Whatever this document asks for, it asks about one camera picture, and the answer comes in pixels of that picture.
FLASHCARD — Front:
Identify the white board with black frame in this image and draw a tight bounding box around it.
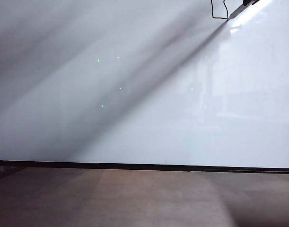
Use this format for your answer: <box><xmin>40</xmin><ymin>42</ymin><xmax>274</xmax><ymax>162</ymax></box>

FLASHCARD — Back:
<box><xmin>0</xmin><ymin>0</ymin><xmax>289</xmax><ymax>175</ymax></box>

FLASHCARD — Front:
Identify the grey marker pen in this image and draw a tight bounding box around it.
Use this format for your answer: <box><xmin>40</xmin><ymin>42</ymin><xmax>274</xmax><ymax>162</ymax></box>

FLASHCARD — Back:
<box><xmin>226</xmin><ymin>0</ymin><xmax>261</xmax><ymax>21</ymax></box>

